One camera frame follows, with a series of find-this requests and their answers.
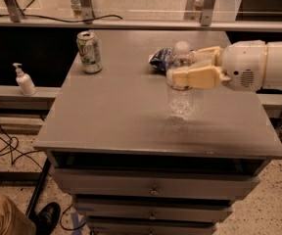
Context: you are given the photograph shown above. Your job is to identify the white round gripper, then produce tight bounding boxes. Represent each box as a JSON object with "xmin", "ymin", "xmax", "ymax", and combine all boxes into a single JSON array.
[{"xmin": 172, "ymin": 40, "xmax": 266, "ymax": 92}]

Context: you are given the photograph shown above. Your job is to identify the clear plastic water bottle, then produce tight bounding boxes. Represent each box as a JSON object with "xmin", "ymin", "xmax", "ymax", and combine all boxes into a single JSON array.
[{"xmin": 165, "ymin": 41, "xmax": 193, "ymax": 91}]

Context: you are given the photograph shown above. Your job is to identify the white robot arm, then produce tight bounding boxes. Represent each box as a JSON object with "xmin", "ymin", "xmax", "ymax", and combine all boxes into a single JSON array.
[{"xmin": 166, "ymin": 40, "xmax": 282, "ymax": 92}]

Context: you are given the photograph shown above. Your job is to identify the blue chip bag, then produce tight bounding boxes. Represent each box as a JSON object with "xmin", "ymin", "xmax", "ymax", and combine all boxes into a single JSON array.
[{"xmin": 149, "ymin": 48, "xmax": 173, "ymax": 71}]

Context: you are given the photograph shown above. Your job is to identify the white pump dispenser bottle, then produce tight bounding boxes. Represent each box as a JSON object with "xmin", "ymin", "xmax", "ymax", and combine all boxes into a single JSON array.
[{"xmin": 13, "ymin": 63, "xmax": 36, "ymax": 96}]

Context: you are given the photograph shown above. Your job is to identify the grey drawer cabinet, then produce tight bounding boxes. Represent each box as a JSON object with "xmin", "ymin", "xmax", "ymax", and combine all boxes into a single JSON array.
[{"xmin": 32, "ymin": 28, "xmax": 282, "ymax": 235}]

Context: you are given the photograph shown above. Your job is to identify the green white soda can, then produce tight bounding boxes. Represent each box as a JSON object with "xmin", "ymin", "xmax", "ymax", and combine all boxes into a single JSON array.
[{"xmin": 76, "ymin": 30, "xmax": 103, "ymax": 73}]

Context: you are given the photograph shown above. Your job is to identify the top grey drawer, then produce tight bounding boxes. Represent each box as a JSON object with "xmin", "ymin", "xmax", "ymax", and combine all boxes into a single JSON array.
[{"xmin": 50, "ymin": 168, "xmax": 259, "ymax": 200}]

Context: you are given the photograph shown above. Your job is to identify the grey drawer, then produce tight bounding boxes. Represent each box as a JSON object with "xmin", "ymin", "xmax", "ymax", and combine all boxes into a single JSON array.
[
  {"xmin": 72, "ymin": 197, "xmax": 233, "ymax": 223},
  {"xmin": 87, "ymin": 217, "xmax": 215, "ymax": 235},
  {"xmin": 50, "ymin": 168, "xmax": 259, "ymax": 200}
]

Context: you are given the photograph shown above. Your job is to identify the middle grey drawer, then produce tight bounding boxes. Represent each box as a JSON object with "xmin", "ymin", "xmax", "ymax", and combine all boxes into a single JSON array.
[{"xmin": 72, "ymin": 197, "xmax": 233, "ymax": 223}]

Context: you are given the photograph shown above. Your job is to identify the bottom grey drawer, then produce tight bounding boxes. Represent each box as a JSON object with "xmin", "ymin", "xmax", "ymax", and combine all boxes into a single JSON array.
[{"xmin": 87, "ymin": 217, "xmax": 215, "ymax": 235}]

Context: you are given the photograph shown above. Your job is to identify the grey side shelf ledge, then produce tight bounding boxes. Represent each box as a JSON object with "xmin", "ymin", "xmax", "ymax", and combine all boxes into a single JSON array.
[{"xmin": 0, "ymin": 85, "xmax": 61, "ymax": 110}]

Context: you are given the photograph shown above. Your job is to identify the black leather shoe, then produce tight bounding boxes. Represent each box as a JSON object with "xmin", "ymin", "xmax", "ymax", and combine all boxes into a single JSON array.
[{"xmin": 32, "ymin": 202, "xmax": 61, "ymax": 235}]

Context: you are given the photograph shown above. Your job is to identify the black metal stand leg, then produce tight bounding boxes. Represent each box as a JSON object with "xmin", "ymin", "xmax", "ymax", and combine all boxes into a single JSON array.
[{"xmin": 25, "ymin": 160, "xmax": 51, "ymax": 218}]

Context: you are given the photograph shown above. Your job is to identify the tan trouser leg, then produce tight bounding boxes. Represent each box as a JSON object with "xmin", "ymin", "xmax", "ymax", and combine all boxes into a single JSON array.
[{"xmin": 0, "ymin": 194, "xmax": 36, "ymax": 235}]

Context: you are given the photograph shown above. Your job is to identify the grey metal rail frame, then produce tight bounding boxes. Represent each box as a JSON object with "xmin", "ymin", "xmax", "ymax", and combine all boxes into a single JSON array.
[{"xmin": 0, "ymin": 0, "xmax": 282, "ymax": 32}]

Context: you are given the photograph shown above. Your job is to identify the black cable on rail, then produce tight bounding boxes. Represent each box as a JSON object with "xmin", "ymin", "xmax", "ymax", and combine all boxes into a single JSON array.
[{"xmin": 0, "ymin": 13, "xmax": 123, "ymax": 24}]

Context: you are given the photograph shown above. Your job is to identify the black floor cables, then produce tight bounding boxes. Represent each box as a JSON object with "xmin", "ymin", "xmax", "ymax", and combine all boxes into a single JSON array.
[{"xmin": 0, "ymin": 108, "xmax": 46, "ymax": 169}]

